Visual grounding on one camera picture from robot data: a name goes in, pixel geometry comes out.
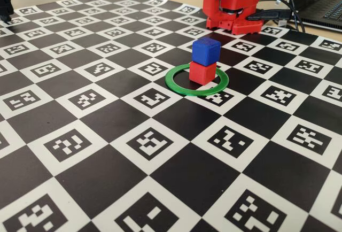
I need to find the black power plug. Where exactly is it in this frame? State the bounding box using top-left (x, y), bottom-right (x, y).
top-left (246, 9), bottom-right (291, 21)

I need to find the green ring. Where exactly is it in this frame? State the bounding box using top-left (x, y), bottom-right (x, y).
top-left (165, 63), bottom-right (230, 98)

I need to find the blue cube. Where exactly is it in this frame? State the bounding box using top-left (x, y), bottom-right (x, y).
top-left (191, 38), bottom-right (221, 66)

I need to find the red cube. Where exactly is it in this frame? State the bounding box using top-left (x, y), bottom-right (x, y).
top-left (188, 60), bottom-right (216, 85)

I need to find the black tripod head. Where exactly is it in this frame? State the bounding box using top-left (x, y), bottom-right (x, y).
top-left (0, 0), bottom-right (14, 25)

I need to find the black white marker mat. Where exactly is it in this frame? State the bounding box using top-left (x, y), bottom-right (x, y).
top-left (0, 0), bottom-right (342, 232)

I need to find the black laptop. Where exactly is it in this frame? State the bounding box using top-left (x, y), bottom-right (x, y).
top-left (290, 0), bottom-right (342, 32)

